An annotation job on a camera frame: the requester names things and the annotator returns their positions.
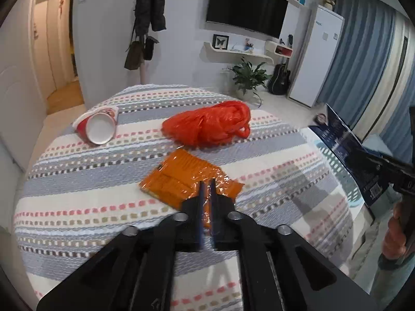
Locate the orange snack wrapper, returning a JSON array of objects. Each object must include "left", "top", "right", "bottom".
[{"left": 139, "top": 149, "right": 244, "bottom": 210}]

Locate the blue snack package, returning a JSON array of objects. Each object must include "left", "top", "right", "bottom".
[{"left": 309, "top": 103, "right": 389, "bottom": 206}]

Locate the person right hand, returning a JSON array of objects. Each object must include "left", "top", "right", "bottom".
[{"left": 381, "top": 202, "right": 406, "bottom": 260}]

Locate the teal sofa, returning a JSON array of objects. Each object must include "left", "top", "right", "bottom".
[{"left": 362, "top": 134, "right": 392, "bottom": 156}]

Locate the teal plastic laundry basket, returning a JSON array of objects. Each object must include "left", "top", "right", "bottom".
[{"left": 300, "top": 128, "right": 364, "bottom": 209}]

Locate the blue striped curtain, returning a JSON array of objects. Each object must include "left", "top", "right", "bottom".
[{"left": 317, "top": 0, "right": 414, "bottom": 163}]

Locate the black guitar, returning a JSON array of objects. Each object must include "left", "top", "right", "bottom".
[{"left": 267, "top": 62, "right": 291, "bottom": 96}]

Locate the red paper cup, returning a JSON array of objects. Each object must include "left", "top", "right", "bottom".
[{"left": 72, "top": 105, "right": 119, "bottom": 145}]

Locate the red plastic bag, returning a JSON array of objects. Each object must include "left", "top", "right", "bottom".
[{"left": 162, "top": 100, "right": 251, "bottom": 147}]

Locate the white refrigerator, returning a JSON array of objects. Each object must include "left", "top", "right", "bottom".
[{"left": 288, "top": 5, "right": 344, "bottom": 108}]

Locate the green potted plant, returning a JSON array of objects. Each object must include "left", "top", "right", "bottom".
[{"left": 228, "top": 58, "right": 271, "bottom": 105}]

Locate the white door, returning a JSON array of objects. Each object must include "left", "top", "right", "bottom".
[{"left": 1, "top": 0, "right": 46, "bottom": 171}]

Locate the brown hanging bag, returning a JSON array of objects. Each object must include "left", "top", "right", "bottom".
[{"left": 124, "top": 36, "right": 144, "bottom": 71}]

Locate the black hanging coat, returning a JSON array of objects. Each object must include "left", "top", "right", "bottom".
[{"left": 134, "top": 0, "right": 167, "bottom": 36}]

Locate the white floating wall shelf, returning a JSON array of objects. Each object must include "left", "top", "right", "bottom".
[{"left": 204, "top": 41, "right": 293, "bottom": 64}]

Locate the butterfly picture frame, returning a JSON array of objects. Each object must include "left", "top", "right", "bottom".
[{"left": 212, "top": 34, "right": 229, "bottom": 50}]

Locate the black wall television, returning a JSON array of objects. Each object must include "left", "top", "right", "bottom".
[{"left": 206, "top": 0, "right": 288, "bottom": 38}]

